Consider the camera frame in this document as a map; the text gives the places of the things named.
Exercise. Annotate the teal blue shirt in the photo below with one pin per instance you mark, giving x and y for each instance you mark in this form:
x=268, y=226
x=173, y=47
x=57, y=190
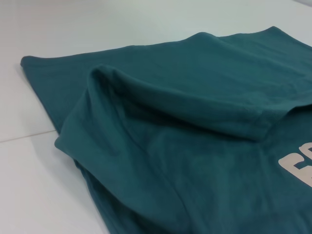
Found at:
x=182, y=134

